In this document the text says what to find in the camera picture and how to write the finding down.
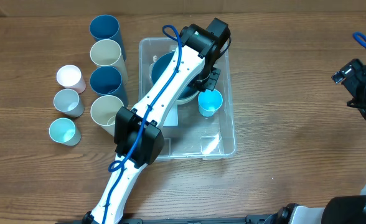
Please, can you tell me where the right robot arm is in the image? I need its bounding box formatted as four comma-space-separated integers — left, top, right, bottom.
265, 58, 366, 224

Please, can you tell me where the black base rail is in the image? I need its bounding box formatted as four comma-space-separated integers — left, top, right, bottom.
58, 213, 280, 224

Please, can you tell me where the dark blue bowl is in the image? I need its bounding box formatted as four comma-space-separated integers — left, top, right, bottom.
151, 52, 199, 100

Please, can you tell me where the mint green small cup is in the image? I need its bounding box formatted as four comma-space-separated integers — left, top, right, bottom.
49, 118, 81, 146

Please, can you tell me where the grey small cup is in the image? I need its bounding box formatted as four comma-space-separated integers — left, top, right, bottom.
53, 88, 85, 118

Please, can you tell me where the dark blue tall cup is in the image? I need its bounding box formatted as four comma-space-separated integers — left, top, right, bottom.
89, 14, 126, 61
90, 66, 129, 107

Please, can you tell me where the cream bowl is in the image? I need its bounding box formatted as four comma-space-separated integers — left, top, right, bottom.
176, 93, 199, 105

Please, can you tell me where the white label in bin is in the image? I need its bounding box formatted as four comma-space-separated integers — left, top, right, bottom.
163, 105, 179, 127

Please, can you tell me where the near dark blue tall cup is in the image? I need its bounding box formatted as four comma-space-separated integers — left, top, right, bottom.
90, 66, 129, 107

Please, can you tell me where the far beige tall cup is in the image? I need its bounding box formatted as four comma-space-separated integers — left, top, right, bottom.
90, 39, 128, 85

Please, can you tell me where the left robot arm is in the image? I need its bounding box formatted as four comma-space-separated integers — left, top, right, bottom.
81, 18, 231, 224

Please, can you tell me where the beige tall cup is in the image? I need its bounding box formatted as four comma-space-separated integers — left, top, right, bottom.
90, 95, 124, 136
90, 39, 128, 85

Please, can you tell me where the pink small cup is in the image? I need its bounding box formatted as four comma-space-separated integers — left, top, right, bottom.
56, 65, 86, 94

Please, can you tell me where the far dark blue tall cup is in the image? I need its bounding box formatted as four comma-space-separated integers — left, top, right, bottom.
89, 14, 126, 61

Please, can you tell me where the near beige tall cup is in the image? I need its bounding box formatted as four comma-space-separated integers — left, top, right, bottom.
90, 95, 124, 136

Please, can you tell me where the light blue small cup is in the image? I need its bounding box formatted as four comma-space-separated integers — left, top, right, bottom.
198, 89, 223, 117

